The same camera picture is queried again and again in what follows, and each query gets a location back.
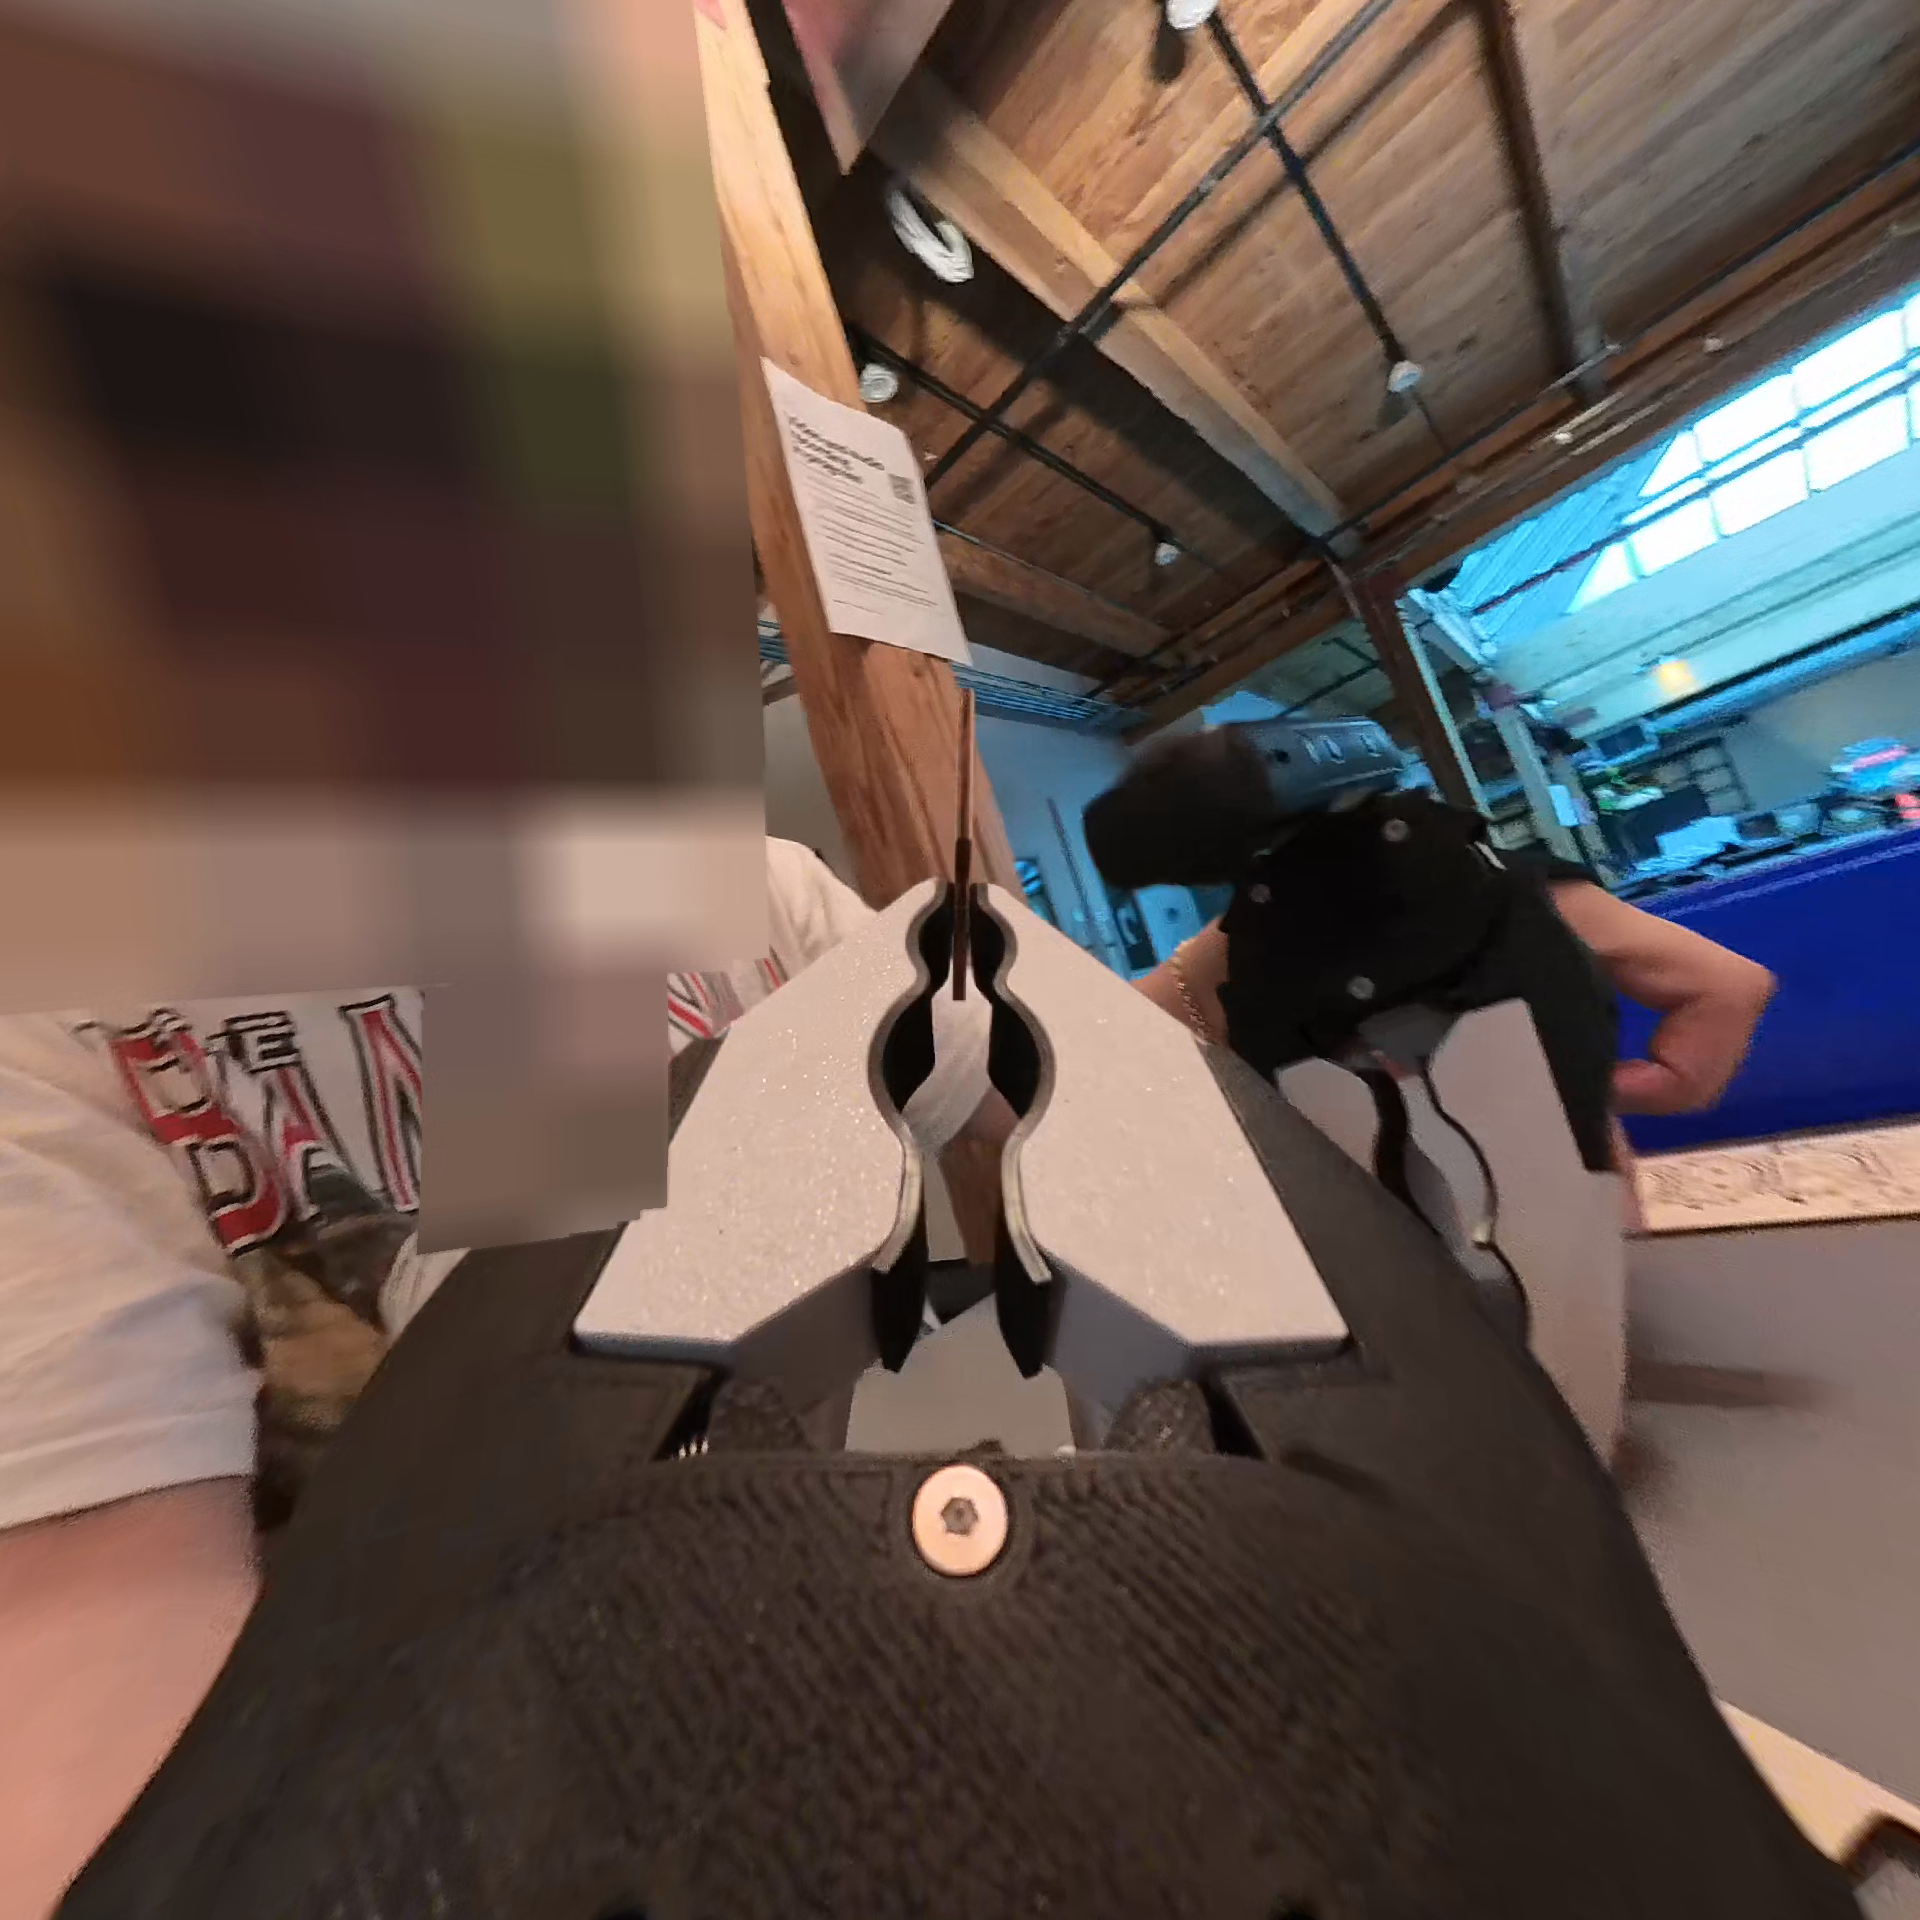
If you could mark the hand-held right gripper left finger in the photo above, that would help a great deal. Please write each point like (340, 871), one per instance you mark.
(750, 1184)

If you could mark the blue plastic bin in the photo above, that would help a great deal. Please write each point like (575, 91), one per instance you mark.
(1799, 973)

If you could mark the person's right forearm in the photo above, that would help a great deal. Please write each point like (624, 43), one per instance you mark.
(105, 1695)

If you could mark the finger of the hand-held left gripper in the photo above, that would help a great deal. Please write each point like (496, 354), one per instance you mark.
(1546, 1171)
(1343, 1109)

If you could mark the wooden puzzle sheet arch parts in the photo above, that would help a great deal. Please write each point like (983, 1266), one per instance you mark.
(1785, 1177)

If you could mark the grey desk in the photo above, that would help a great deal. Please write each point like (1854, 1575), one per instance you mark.
(1769, 1500)

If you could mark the white printed paper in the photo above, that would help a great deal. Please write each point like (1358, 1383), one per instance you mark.
(869, 511)

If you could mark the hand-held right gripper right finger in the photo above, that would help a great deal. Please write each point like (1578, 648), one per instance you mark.
(1185, 1200)

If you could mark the person's left forearm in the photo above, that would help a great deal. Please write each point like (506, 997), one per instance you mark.
(1156, 997)

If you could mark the person's left hand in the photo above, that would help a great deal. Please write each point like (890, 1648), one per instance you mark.
(1681, 1003)

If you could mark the cross-shaped wooden piece diamond print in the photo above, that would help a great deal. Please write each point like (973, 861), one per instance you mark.
(962, 809)

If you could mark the thick wooden beam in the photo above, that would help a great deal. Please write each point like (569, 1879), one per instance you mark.
(840, 674)

